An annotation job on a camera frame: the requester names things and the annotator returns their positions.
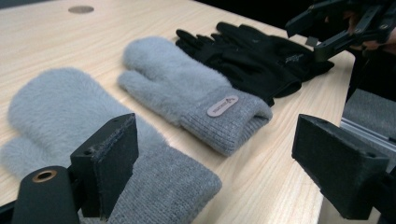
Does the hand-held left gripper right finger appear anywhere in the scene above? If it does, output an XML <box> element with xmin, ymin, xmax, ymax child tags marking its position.
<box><xmin>291</xmin><ymin>113</ymin><xmax>390</xmax><ymax>220</ymax></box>

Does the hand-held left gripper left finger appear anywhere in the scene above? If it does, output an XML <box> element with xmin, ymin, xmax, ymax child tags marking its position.
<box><xmin>69</xmin><ymin>112</ymin><xmax>140</xmax><ymax>219</ymax></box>

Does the black glove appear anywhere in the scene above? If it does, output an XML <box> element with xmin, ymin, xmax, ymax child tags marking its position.
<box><xmin>215</xmin><ymin>21</ymin><xmax>335</xmax><ymax>82</ymax></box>
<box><xmin>175</xmin><ymin>28</ymin><xmax>303</xmax><ymax>107</ymax></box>

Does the grey fuzzy mitten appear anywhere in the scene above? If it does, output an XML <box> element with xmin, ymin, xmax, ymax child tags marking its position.
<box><xmin>117</xmin><ymin>35</ymin><xmax>274</xmax><ymax>157</ymax></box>
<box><xmin>0</xmin><ymin>67</ymin><xmax>223</xmax><ymax>224</ymax></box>

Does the aluminium frame rail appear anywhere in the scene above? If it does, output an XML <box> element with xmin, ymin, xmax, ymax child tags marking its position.
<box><xmin>340</xmin><ymin>117</ymin><xmax>396</xmax><ymax>162</ymax></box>

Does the round table cable hole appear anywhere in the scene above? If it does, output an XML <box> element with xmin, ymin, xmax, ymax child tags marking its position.
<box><xmin>67</xmin><ymin>5</ymin><xmax>95</xmax><ymax>15</ymax></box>

